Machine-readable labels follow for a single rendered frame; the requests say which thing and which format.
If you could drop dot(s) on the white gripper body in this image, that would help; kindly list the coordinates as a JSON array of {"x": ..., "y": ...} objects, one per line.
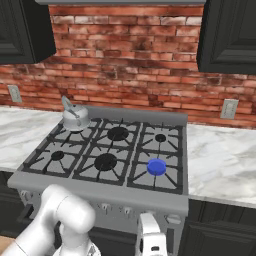
[{"x": 150, "y": 225}]

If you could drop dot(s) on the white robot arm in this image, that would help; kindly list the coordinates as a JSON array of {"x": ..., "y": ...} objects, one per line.
[{"x": 66, "y": 213}]

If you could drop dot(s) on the grey stove knob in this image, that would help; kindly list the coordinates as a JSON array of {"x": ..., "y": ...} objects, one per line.
[
  {"x": 173, "y": 219},
  {"x": 25, "y": 195},
  {"x": 127, "y": 210},
  {"x": 105, "y": 207}
]

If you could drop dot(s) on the grey gas stove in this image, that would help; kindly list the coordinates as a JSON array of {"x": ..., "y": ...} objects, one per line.
[{"x": 110, "y": 195}]

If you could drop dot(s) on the blue burner flame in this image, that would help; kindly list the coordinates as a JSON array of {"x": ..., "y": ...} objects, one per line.
[{"x": 156, "y": 166}]

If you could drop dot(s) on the black base cupboard door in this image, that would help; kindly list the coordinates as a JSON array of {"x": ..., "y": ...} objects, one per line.
[{"x": 216, "y": 240}]

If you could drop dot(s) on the black drawer front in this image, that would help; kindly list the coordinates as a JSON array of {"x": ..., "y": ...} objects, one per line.
[{"x": 226, "y": 211}]

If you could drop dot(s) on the silver kettle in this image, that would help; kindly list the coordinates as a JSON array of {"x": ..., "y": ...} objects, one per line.
[{"x": 75, "y": 118}]

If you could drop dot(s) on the black base cupboard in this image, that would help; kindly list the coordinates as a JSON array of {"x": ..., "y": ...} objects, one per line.
[{"x": 8, "y": 200}]

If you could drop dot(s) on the grey range hood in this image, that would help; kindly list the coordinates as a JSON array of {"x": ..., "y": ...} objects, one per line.
[{"x": 120, "y": 2}]

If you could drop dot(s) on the grey wall socket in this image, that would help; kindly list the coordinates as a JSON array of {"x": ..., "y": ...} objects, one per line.
[
  {"x": 229, "y": 109},
  {"x": 14, "y": 93}
]

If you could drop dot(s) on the black wall cupboard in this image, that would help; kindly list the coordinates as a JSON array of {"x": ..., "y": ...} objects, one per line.
[
  {"x": 20, "y": 30},
  {"x": 230, "y": 33}
]

